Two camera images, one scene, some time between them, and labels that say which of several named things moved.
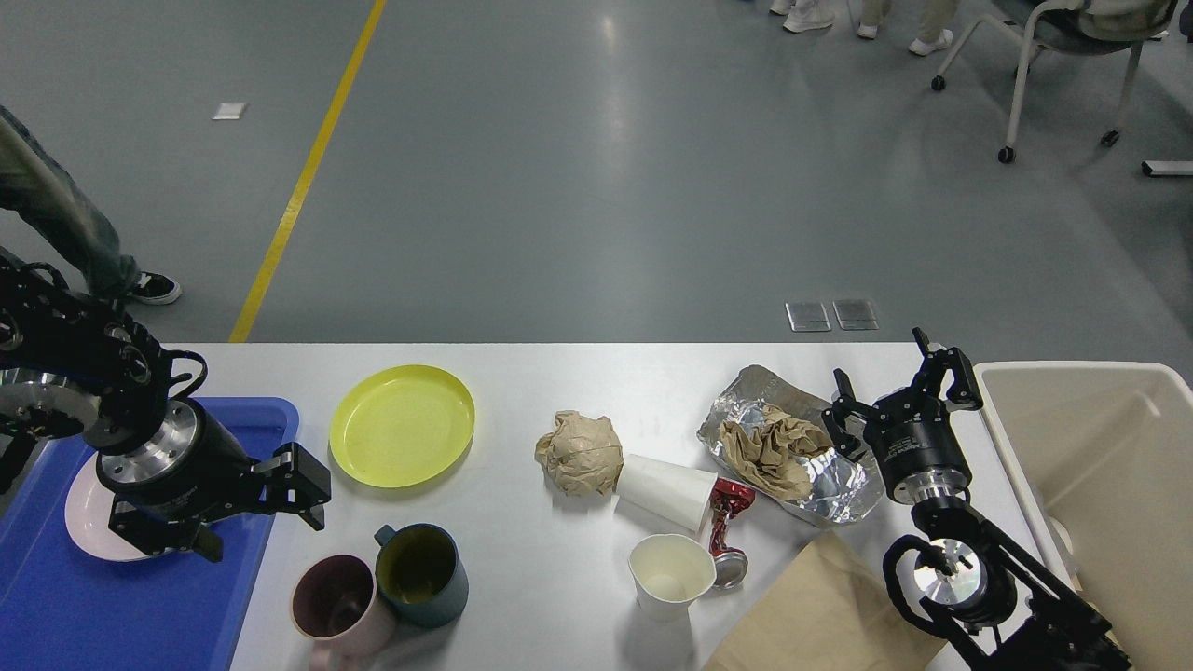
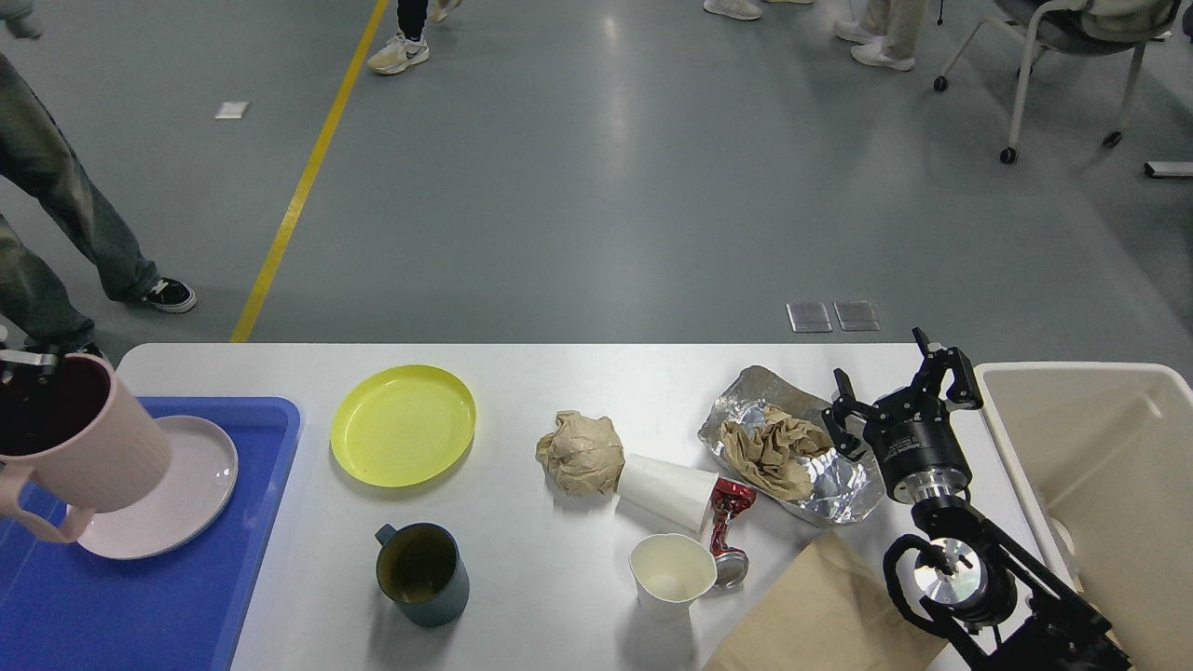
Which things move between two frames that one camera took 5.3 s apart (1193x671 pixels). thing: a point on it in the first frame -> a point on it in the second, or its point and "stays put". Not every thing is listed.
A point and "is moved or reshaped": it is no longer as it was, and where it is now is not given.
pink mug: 336,604 is moved or reshaped
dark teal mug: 420,573 stays put
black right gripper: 916,444 stays put
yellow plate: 400,426 stays put
